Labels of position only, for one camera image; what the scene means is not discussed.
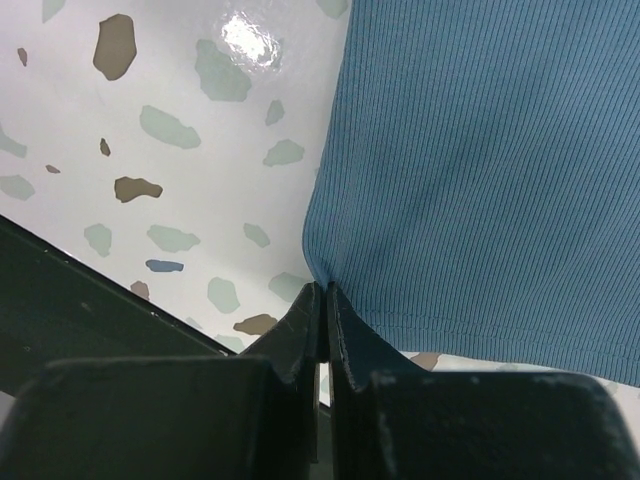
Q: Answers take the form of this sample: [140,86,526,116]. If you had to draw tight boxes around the blue tank top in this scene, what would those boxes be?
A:
[303,1,639,386]

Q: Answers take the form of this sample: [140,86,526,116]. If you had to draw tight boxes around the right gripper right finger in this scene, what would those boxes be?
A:
[326,287,639,479]

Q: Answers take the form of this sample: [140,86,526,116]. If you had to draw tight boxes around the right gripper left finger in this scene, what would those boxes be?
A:
[1,283,320,479]

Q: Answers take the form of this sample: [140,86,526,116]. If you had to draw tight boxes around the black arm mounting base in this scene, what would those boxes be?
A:
[1,218,231,395]

